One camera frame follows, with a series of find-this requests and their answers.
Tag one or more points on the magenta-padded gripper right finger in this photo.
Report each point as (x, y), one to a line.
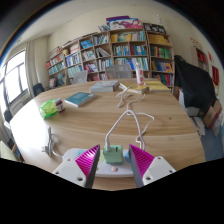
(155, 168)

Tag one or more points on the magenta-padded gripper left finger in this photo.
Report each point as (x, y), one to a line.
(71, 170)

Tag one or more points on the green charger block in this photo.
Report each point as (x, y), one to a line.
(113, 155)

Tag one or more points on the green plastic bag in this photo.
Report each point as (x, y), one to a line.
(47, 109)

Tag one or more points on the small dark jar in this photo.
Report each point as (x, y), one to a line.
(59, 105)

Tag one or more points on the teal book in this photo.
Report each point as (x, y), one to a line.
(79, 99)

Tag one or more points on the cardboard box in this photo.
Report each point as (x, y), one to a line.
(212, 115)

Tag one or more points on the yellow book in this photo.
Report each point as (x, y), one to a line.
(157, 86)

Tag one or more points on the pale yellow notebook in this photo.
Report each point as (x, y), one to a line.
(135, 88)

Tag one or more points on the black chair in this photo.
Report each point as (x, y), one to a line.
(38, 89)

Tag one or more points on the grey book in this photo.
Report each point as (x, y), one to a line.
(104, 86)

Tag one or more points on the black cloth cover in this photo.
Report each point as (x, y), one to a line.
(195, 86)

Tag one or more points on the white bottle with red label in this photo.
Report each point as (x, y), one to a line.
(139, 75)

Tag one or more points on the grey mesh chair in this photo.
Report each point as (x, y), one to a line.
(118, 71)

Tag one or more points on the window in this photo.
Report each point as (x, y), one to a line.
(13, 81)

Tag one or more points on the wooden bookshelf unit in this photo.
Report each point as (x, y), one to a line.
(126, 50)

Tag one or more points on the red wall decoration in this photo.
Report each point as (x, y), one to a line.
(215, 75)

